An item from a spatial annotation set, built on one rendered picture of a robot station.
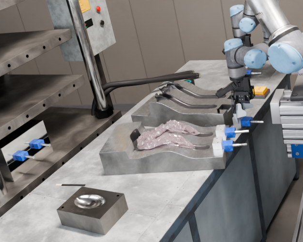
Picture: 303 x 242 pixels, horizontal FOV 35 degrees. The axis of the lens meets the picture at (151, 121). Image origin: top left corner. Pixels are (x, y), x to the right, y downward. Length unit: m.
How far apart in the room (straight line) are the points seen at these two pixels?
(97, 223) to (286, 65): 0.83
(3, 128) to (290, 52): 1.24
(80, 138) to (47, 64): 2.53
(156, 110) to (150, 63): 2.09
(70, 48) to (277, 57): 1.33
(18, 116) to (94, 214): 0.74
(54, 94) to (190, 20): 1.93
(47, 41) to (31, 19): 2.46
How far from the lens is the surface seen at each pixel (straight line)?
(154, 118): 2.27
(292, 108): 1.87
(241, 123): 2.12
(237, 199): 2.27
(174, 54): 4.19
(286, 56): 1.67
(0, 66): 2.16
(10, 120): 2.21
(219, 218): 2.10
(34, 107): 2.29
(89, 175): 2.04
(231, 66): 1.99
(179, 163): 1.88
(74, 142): 2.40
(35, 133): 2.29
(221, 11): 3.94
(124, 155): 1.92
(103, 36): 2.77
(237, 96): 2.06
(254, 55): 1.88
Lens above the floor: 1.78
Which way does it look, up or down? 24 degrees down
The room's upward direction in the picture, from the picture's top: 13 degrees counter-clockwise
